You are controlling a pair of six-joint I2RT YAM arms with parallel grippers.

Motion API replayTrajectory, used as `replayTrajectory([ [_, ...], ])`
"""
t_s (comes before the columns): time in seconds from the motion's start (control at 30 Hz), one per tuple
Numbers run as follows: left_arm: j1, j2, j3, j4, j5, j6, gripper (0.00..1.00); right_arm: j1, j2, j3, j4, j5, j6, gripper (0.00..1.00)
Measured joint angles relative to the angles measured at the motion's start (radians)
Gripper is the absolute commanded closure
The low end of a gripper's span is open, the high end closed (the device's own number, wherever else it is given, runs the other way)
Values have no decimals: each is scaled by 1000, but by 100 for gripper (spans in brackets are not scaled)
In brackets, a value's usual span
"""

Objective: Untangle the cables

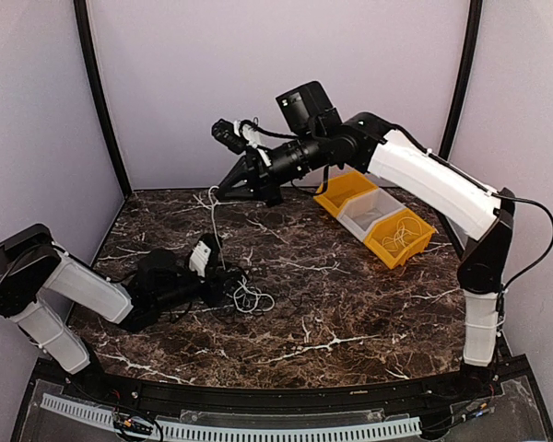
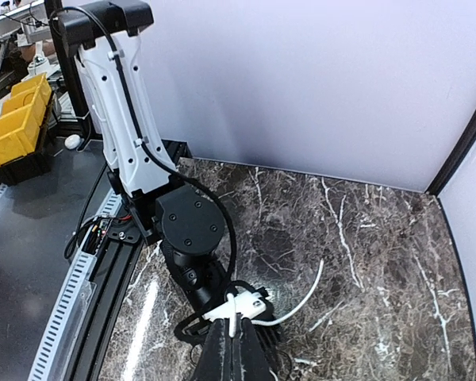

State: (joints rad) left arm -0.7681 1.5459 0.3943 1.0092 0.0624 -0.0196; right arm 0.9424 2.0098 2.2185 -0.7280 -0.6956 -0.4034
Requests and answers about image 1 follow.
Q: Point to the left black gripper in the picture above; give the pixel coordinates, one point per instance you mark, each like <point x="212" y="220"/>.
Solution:
<point x="216" y="279"/>

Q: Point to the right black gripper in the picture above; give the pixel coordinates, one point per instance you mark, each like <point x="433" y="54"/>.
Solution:
<point x="262" y="184"/>

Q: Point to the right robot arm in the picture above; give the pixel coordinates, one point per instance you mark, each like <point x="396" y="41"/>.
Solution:
<point x="369" y="144"/>

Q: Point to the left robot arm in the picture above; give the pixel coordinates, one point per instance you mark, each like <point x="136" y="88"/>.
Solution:
<point x="32" y="262"/>

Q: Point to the far yellow plastic bin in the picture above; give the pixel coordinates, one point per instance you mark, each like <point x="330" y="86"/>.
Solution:
<point x="342" y="189"/>

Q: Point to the yellow plastic bin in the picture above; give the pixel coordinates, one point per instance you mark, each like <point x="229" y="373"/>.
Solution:
<point x="342" y="189"/>
<point x="399" y="237"/>

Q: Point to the white plastic bin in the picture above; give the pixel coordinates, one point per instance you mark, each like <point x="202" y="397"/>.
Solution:
<point x="360" y="214"/>

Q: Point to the near yellow plastic bin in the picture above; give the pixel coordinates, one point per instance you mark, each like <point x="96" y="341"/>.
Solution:
<point x="399" y="237"/>

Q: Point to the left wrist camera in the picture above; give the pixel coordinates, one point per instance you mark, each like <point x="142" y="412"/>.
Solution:
<point x="203" y="260"/>

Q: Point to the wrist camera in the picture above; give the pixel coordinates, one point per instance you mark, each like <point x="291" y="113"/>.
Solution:
<point x="237" y="136"/>
<point x="203" y="260"/>

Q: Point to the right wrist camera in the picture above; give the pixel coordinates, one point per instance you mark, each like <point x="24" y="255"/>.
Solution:
<point x="237" y="136"/>

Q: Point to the black front rail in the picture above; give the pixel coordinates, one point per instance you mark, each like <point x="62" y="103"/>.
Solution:
<point x="431" y="395"/>

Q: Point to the white slotted cable duct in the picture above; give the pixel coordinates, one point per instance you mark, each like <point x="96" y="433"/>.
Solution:
<point x="167" y="430"/>

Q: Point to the left black frame post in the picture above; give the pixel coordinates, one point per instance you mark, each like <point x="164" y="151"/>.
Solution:
<point x="89" y="55"/>

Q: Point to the black frame post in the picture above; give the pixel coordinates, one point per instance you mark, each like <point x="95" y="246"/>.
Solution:
<point x="463" y="76"/>
<point x="89" y="55"/>

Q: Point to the right black frame post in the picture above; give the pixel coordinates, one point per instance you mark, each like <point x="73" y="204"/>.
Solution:
<point x="463" y="76"/>

